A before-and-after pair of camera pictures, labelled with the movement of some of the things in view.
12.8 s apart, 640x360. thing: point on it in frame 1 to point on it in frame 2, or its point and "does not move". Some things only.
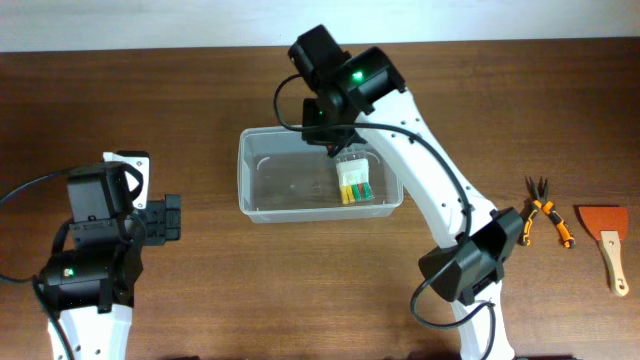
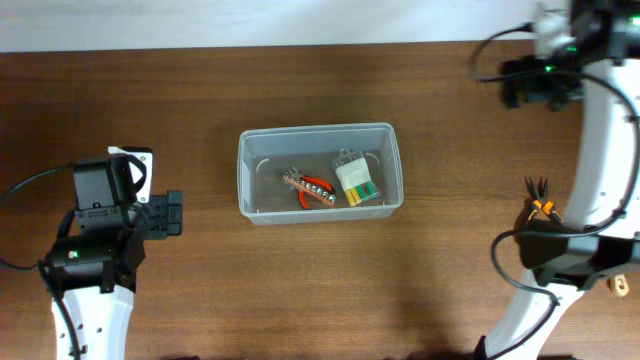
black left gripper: [167, 217] does not move
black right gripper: [326, 135] to [513, 82]
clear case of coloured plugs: [353, 173] does not move
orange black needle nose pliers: [541, 201] does not move
